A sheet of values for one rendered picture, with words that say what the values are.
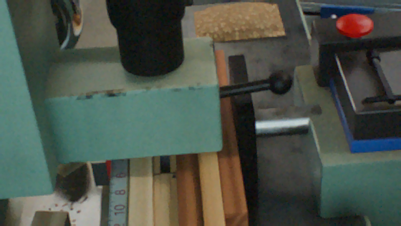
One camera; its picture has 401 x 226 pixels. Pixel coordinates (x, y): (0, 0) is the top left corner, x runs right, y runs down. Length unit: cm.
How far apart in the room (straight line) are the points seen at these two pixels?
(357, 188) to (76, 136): 23
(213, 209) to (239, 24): 34
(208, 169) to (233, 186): 3
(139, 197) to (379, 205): 20
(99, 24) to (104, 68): 208
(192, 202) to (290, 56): 29
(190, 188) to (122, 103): 9
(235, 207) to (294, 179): 11
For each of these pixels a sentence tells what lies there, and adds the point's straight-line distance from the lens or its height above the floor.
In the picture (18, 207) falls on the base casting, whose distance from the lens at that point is 87.
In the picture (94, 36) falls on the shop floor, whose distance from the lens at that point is 264.
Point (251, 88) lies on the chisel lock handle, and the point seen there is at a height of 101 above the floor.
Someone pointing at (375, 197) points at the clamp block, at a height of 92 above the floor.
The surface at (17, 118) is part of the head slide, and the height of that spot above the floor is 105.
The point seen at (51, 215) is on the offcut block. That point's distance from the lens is 79.
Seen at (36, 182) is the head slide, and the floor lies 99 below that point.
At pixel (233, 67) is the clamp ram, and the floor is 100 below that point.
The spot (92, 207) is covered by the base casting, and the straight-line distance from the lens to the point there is 84.
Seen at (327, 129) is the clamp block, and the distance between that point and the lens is 67.
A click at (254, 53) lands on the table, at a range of 87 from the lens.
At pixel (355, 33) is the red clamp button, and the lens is 68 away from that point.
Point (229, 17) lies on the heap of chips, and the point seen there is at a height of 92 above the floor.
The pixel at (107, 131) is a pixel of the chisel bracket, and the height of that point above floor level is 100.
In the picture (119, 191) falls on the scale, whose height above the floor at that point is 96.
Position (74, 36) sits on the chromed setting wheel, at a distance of 74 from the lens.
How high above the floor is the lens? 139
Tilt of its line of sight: 36 degrees down
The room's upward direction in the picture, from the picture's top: 8 degrees counter-clockwise
